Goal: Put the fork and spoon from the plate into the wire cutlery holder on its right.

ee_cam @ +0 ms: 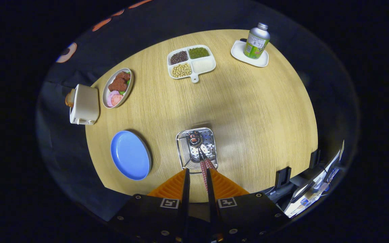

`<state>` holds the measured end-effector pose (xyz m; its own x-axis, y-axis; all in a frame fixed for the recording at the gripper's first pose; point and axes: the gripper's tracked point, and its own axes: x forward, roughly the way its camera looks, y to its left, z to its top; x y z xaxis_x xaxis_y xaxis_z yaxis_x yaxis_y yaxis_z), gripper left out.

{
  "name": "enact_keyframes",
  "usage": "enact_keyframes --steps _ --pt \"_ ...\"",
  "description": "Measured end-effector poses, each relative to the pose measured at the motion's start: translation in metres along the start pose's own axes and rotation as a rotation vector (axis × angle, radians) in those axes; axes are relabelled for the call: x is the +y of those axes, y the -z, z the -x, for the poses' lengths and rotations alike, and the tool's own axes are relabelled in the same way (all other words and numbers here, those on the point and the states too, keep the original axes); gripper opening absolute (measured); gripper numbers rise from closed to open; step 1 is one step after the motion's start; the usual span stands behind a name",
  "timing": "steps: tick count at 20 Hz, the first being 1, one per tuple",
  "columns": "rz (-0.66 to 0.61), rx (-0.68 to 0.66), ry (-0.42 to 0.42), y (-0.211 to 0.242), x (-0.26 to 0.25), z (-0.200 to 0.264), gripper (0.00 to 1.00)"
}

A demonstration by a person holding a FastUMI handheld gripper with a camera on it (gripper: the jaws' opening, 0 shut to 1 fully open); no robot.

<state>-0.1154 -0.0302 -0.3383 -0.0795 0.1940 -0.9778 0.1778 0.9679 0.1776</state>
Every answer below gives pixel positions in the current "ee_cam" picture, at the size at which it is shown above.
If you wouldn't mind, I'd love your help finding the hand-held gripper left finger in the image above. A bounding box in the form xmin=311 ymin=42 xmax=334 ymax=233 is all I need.
xmin=108 ymin=168 xmax=191 ymax=243

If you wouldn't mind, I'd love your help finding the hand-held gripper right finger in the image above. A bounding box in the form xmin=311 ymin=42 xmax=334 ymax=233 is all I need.
xmin=206 ymin=168 xmax=291 ymax=243

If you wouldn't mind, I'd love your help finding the fork with red checkered handle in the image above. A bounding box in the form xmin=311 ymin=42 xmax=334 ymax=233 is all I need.
xmin=198 ymin=147 xmax=216 ymax=169

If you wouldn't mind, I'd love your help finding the spoon with red checkered handle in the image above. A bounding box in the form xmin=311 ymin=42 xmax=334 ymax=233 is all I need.
xmin=188 ymin=131 xmax=208 ymax=191

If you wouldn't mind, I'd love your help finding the metal cutlery drainer rack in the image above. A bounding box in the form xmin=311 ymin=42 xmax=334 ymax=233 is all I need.
xmin=176 ymin=127 xmax=218 ymax=175

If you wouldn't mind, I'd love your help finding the blue round plate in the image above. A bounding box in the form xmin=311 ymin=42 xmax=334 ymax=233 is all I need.
xmin=110 ymin=130 xmax=152 ymax=181

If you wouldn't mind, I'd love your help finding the black table clamp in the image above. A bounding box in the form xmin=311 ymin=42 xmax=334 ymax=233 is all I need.
xmin=309 ymin=148 xmax=321 ymax=169
xmin=275 ymin=166 xmax=292 ymax=190

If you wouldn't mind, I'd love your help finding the grey oval food plate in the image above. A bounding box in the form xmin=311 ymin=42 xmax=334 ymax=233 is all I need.
xmin=102 ymin=68 xmax=134 ymax=109

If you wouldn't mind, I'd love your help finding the pile of yellow soybeans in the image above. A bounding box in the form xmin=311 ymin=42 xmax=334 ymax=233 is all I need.
xmin=172 ymin=63 xmax=192 ymax=78

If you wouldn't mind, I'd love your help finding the white divided dish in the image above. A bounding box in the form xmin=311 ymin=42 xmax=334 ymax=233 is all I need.
xmin=167 ymin=45 xmax=217 ymax=83

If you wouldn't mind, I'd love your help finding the brown steak piece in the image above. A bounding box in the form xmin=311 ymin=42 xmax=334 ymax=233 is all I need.
xmin=108 ymin=71 xmax=131 ymax=92

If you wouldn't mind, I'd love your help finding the white toaster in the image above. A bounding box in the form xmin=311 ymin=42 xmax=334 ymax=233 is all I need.
xmin=70 ymin=84 xmax=100 ymax=126

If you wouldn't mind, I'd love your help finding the pile of dark red beans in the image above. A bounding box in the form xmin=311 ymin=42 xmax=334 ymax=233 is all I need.
xmin=170 ymin=51 xmax=189 ymax=65

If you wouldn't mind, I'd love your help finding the pile of green beans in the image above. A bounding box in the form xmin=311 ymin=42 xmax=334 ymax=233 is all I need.
xmin=189 ymin=47 xmax=210 ymax=60

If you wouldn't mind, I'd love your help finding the small white square dish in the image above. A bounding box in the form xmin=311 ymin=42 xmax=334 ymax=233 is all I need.
xmin=230 ymin=40 xmax=269 ymax=68

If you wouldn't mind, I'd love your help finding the brown toast slice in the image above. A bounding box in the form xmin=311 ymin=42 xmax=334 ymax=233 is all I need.
xmin=65 ymin=88 xmax=77 ymax=108

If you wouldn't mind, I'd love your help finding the silver bottle with green label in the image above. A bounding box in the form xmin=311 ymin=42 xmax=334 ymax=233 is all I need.
xmin=243 ymin=23 xmax=270 ymax=60

